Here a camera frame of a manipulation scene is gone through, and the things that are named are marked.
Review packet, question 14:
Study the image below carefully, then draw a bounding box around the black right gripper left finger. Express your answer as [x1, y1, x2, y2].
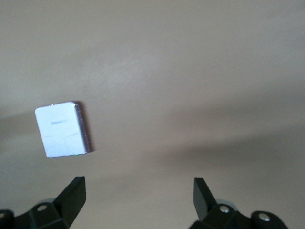
[0, 176, 86, 229]

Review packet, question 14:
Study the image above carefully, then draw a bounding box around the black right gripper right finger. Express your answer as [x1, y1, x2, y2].
[188, 177, 289, 229]

